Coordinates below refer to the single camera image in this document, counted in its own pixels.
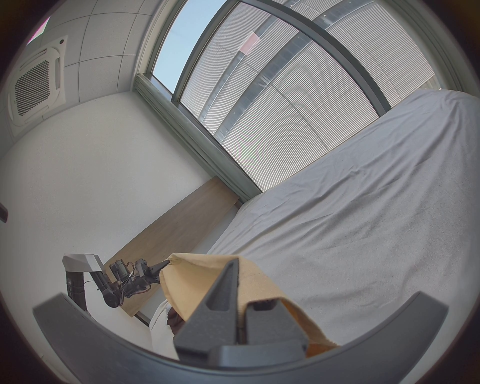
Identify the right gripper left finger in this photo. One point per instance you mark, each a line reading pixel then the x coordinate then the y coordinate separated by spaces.
pixel 210 326

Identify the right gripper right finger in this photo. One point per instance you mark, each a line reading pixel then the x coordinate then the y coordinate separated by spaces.
pixel 273 326

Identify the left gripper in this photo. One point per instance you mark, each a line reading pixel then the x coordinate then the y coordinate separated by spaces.
pixel 144 283

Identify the tan shorts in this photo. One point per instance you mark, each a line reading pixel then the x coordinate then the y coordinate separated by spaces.
pixel 195 281

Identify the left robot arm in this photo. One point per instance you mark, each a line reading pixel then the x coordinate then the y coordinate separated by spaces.
pixel 112 296

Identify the bed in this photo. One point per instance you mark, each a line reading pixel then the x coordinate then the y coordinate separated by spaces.
pixel 356 225

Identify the white ceiling air conditioner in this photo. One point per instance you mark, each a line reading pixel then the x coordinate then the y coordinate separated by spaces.
pixel 35 86

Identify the window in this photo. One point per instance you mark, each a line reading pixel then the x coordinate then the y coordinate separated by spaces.
pixel 300 93

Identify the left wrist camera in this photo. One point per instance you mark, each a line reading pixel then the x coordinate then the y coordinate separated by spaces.
pixel 141 267

